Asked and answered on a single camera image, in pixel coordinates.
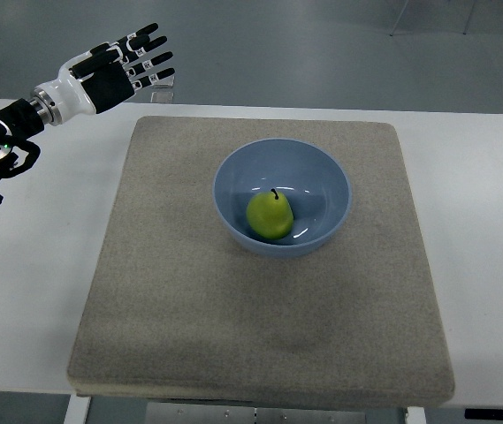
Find white left table leg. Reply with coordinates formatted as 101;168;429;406
63;395;91;424

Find black bar device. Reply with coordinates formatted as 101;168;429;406
464;408;503;420

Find green pear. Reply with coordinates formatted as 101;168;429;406
246;188;294;239

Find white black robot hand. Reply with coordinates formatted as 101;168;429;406
31;23;175;125

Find white table leg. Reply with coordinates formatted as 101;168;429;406
63;395;91;424
405;407;427;424

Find upper floor outlet plate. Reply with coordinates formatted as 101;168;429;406
155;75;175;88

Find white right table leg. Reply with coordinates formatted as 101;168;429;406
405;407;427;424

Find beige fabric mat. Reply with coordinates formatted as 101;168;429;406
67;117;455;409

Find floor outlet plate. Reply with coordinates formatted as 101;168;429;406
150;90;174;104
155;75;175;88

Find lower floor outlet plate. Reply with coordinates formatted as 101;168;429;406
150;90;174;104

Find blue ceramic bowl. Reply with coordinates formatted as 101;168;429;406
212;139;353;258

